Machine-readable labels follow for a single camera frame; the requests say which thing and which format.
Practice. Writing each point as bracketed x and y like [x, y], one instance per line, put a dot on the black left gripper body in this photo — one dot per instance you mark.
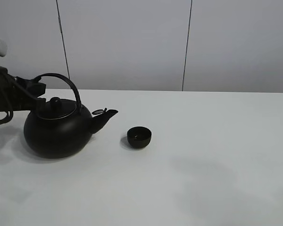
[13, 96]

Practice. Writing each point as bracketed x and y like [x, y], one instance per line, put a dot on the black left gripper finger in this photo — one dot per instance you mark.
[36, 105]
[35, 88]

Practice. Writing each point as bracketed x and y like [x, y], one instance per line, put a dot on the black round teapot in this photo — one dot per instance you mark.
[62, 127]

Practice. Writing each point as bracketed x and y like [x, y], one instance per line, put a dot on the small black teacup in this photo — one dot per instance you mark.
[139, 137]

